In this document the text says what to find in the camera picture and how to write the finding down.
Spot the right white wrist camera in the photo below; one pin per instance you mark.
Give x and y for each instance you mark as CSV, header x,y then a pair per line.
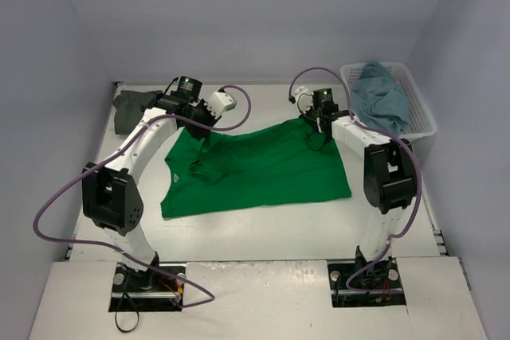
x,y
302,98

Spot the grey green t shirt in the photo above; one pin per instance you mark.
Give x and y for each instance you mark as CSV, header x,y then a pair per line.
x,y
130,106

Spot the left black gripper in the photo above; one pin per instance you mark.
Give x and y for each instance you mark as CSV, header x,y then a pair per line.
x,y
200,124

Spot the blue t shirt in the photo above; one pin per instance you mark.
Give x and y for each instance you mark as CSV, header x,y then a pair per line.
x,y
379,100

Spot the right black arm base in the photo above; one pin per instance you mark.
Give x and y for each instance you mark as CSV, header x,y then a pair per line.
x,y
379,286

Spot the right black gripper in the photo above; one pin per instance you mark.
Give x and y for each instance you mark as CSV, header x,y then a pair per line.
x,y
323,123

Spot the white laundry basket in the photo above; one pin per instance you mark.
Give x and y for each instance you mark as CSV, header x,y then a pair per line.
x,y
422,123

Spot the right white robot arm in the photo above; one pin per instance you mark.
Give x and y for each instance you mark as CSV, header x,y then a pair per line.
x,y
389,174

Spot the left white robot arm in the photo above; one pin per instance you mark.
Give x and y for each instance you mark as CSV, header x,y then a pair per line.
x,y
110,194

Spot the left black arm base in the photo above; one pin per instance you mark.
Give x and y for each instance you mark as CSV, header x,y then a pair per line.
x,y
136,292

